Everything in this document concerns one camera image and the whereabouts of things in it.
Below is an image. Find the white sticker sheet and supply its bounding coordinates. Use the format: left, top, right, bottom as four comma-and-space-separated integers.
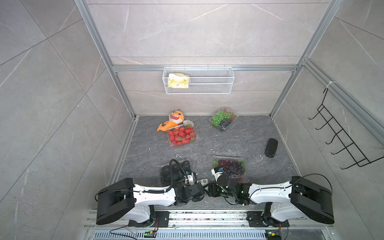
197, 179, 209, 188

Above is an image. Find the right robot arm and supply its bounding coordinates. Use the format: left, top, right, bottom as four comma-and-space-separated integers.
206, 174, 335, 226

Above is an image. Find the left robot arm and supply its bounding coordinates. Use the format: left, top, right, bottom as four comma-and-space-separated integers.
95, 178, 209, 225

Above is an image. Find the black fruit box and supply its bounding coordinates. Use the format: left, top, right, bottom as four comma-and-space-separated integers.
160, 160, 191, 187

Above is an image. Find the purple grape box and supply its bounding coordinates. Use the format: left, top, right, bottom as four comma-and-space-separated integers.
213, 156, 246, 182

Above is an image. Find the strawberry box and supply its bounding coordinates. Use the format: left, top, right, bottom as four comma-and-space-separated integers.
167, 123, 197, 147

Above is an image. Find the green grape box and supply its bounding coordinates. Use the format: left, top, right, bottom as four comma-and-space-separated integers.
210, 106, 238, 131

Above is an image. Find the black oval object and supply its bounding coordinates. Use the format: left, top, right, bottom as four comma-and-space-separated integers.
265, 138, 279, 158

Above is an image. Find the orange shark plush toy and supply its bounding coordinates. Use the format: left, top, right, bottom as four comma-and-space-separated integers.
157, 110, 185, 132

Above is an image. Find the yellow packet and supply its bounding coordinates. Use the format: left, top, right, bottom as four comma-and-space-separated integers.
168, 73, 190, 89

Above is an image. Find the black hook rack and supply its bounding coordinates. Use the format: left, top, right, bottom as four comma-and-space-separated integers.
308, 88, 384, 170

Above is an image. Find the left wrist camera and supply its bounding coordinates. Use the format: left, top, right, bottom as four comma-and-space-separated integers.
185, 171, 197, 186

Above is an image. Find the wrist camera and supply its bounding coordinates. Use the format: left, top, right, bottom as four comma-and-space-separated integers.
211, 167, 223, 182
185, 171, 197, 186

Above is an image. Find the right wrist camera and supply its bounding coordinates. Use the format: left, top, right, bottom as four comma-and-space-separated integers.
211, 167, 223, 182

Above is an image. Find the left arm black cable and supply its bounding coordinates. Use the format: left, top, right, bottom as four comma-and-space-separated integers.
94, 158, 190, 202

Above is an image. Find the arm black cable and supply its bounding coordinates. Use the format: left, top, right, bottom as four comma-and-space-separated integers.
94, 158, 190, 202
248, 173, 334, 196

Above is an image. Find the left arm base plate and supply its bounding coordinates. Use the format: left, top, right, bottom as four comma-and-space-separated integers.
128, 211, 170, 228

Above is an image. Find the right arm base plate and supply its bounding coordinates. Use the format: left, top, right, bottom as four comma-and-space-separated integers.
246, 211, 290, 228

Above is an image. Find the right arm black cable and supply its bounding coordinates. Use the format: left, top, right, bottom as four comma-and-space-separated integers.
248, 173, 334, 196

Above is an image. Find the white wire basket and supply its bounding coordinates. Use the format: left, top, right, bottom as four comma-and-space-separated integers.
163, 66, 235, 95

